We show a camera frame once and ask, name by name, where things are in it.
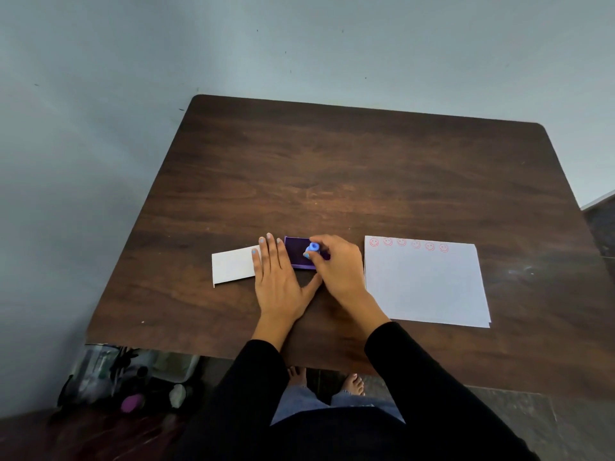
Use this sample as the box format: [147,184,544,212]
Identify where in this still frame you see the person's left hand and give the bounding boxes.
[251,232,324,332]

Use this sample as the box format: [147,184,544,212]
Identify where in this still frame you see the person's right hand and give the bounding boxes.
[303,234,376,316]

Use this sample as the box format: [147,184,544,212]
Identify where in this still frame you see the purple ink pad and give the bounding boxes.
[283,236,331,271]

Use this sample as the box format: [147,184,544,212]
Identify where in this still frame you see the person's left forearm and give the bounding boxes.
[192,316,292,461]

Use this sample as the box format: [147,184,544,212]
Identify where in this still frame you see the person's right forearm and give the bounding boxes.
[352,298,541,461]

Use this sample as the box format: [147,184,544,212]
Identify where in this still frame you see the small white card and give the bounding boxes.
[211,246,262,288]

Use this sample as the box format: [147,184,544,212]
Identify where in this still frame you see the person's right foot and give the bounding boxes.
[340,373,366,397]

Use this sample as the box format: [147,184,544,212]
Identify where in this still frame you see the person's blue jeans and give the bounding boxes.
[270,384,406,426]

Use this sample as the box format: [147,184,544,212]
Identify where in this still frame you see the white paper with red smileys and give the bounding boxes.
[364,235,492,329]

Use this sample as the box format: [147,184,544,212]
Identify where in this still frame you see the person's black top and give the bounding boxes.
[262,407,419,461]

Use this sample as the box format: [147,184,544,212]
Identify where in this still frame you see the clear bag of supplies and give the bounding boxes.
[57,344,202,419]

